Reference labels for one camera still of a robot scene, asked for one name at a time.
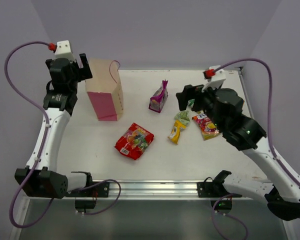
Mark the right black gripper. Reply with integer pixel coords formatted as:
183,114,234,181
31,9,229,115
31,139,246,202
176,80,227,131

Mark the green snack bag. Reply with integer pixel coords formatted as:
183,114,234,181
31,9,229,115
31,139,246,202
187,99,195,108

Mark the pink and tan paper bag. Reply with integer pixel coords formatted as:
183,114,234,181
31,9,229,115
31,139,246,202
85,58,124,122

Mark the small green snack packet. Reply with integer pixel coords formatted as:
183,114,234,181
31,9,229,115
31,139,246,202
174,110,190,127

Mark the magenta snack pack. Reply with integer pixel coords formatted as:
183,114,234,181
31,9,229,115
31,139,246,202
148,80,168,113

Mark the colourful candy bag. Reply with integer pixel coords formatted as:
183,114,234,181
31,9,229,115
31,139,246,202
192,113,220,141

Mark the yellow snack pack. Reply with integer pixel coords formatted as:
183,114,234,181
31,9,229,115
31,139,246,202
167,120,187,145

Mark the red snack pack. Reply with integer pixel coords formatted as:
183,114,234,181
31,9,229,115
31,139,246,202
114,123,155,160

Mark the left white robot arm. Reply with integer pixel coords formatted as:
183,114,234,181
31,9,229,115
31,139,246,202
14,53,94,199

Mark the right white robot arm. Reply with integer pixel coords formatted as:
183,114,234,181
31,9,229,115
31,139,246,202
176,85,300,221

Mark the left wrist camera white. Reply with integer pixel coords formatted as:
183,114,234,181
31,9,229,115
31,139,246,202
54,40,76,62

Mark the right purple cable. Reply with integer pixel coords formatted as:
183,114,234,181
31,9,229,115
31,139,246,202
202,57,300,196

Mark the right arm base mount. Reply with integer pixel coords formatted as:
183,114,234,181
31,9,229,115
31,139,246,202
196,170,232,198

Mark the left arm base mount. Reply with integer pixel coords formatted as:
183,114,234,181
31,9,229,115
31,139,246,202
65,181,110,198

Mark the aluminium front rail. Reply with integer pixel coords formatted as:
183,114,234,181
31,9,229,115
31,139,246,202
22,179,286,201

